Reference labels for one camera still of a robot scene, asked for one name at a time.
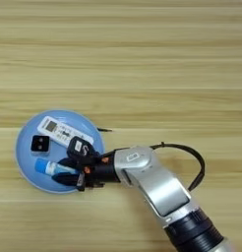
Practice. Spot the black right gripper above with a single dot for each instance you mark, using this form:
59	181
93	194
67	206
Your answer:
103	172

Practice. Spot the blue glue stick tube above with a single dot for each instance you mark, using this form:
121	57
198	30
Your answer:
42	165

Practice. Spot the small black square cube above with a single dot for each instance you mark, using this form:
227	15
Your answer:
40	143

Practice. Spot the white remote control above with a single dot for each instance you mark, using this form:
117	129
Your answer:
52	126

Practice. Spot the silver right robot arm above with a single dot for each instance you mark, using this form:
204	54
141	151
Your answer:
159	187

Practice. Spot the black box with white label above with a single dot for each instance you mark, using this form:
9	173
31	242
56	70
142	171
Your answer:
78	146

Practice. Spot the round blue plate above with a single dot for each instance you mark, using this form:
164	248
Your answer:
28	157

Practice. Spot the thin black sliver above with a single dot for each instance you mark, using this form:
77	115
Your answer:
105	130

